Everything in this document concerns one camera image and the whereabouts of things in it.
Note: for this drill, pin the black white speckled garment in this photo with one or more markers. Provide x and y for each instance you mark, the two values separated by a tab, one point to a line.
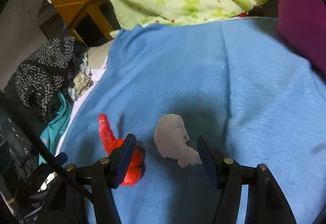
41	75

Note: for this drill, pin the red plastic bag trash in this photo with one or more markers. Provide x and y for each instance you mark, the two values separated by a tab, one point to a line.
110	142

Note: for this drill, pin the teal cloth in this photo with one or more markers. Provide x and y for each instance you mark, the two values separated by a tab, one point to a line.
56	128

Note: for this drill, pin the blue bed blanket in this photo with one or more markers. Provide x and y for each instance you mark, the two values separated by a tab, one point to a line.
234	82

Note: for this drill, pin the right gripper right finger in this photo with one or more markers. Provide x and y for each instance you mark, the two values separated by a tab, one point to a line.
266	201

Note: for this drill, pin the magenta pillow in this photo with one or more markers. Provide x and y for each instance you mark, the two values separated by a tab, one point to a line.
302	25

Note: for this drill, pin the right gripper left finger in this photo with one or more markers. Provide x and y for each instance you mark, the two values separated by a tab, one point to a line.
97	181

